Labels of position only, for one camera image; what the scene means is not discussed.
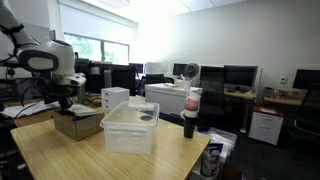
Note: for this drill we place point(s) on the purple snack bag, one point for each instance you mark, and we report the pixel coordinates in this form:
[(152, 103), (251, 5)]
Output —
[(210, 159)]

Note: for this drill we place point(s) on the black tumbler with cups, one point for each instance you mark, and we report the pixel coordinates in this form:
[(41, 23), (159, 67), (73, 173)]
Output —
[(190, 112)]

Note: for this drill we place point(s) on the clear plastic bag stack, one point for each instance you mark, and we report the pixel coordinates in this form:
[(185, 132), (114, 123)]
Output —
[(227, 139)]

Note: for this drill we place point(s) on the clear plastic storage bin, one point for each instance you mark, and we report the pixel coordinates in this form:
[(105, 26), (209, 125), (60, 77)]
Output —
[(129, 128)]

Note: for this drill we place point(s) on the black computer monitor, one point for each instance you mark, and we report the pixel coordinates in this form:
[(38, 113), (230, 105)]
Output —
[(240, 75)]

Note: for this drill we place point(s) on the brown cardboard box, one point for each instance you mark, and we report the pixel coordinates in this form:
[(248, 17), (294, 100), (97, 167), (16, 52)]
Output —
[(78, 122)]

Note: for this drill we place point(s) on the white small drawer unit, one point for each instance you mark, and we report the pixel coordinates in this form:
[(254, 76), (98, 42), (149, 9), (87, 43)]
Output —
[(112, 97)]

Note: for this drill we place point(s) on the white red-topped drawer pedestal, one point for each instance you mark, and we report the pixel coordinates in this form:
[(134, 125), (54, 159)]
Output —
[(266, 124)]

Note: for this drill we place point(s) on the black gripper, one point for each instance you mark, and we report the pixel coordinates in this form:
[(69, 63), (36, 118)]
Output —
[(58, 93)]

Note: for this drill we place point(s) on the white desk cabinet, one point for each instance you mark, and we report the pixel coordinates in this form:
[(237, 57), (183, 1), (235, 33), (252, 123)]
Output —
[(171, 100)]

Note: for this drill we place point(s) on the black office chair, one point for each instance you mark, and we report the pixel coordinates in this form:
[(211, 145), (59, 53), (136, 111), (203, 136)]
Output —
[(307, 120)]

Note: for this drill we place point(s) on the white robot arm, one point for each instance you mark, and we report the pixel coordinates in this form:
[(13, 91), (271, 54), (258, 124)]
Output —
[(54, 60)]

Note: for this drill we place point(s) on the grey desk fan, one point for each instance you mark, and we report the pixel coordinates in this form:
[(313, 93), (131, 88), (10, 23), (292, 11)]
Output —
[(191, 70)]

